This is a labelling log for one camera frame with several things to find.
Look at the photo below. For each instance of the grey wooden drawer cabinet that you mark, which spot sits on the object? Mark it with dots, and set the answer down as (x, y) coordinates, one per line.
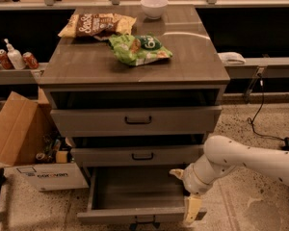
(85, 74)

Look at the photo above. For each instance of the grey drawer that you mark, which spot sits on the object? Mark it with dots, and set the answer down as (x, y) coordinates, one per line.
(136, 121)
(134, 195)
(136, 156)

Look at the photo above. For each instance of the red soda can left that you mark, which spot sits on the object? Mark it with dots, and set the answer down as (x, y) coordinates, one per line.
(4, 60)

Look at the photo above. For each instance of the red soda can right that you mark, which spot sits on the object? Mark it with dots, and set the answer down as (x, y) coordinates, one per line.
(30, 60)

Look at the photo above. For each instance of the white bowl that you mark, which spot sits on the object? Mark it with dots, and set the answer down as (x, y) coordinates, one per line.
(154, 9)

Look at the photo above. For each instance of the brown yellow chip bag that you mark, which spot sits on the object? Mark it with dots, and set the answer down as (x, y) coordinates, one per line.
(97, 25)

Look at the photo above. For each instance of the blue tape cross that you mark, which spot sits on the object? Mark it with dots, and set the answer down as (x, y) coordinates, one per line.
(142, 226)

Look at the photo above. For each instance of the open cardboard box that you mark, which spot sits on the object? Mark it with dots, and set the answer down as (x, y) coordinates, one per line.
(28, 143)

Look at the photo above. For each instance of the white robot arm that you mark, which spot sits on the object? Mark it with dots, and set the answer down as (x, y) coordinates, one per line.
(220, 156)

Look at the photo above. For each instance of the grey middle drawer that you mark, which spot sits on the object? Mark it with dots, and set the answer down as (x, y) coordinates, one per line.
(136, 156)

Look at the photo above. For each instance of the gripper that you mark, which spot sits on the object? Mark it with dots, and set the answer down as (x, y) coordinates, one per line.
(192, 179)

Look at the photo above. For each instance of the grey top drawer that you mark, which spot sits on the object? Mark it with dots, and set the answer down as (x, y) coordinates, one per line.
(136, 121)

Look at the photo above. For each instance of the white pump bottle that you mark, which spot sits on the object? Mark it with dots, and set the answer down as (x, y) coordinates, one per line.
(15, 56)

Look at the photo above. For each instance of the green chip bag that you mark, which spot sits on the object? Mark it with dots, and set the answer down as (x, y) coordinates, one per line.
(138, 50)

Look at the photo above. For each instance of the folded white cloth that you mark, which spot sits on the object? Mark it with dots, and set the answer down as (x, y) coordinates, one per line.
(231, 58)

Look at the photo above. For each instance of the red soda can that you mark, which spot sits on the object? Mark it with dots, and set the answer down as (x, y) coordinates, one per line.
(4, 60)
(30, 60)

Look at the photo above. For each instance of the grey bottom drawer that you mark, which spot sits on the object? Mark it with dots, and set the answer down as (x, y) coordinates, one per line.
(134, 195)

